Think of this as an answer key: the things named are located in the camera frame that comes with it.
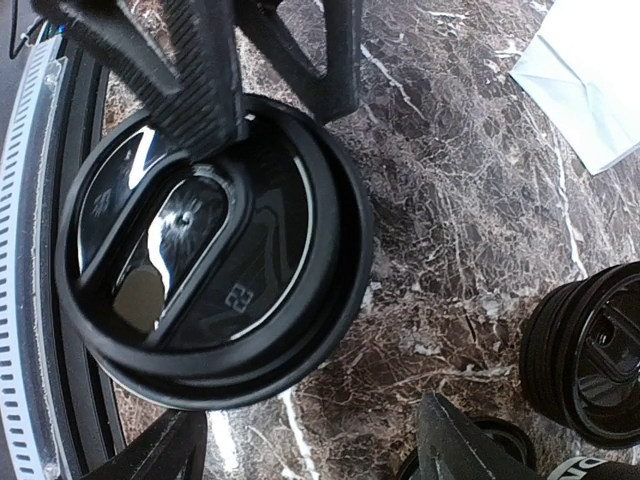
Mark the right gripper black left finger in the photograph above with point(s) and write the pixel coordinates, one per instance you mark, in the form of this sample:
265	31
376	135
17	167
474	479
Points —
172	447

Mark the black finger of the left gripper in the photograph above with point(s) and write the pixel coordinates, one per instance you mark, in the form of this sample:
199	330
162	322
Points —
193	97
319	58

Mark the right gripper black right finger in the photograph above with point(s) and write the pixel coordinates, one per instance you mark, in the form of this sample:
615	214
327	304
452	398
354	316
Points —
451	446

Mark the black plastic lid on table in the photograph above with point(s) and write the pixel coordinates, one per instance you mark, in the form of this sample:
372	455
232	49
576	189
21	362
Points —
509	437

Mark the stack of paper coffee cups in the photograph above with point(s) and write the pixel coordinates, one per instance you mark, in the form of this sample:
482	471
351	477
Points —
590	468

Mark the light blue paper bag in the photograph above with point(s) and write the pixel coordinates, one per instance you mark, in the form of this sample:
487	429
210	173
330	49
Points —
582	69

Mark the stack of black lids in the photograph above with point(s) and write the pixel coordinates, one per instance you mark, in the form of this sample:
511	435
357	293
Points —
579	357

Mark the black front frame rail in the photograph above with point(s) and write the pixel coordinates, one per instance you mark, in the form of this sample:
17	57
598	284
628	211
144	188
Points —
81	426

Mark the black plastic cup lid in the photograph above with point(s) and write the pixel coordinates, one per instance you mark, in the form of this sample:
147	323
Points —
222	282

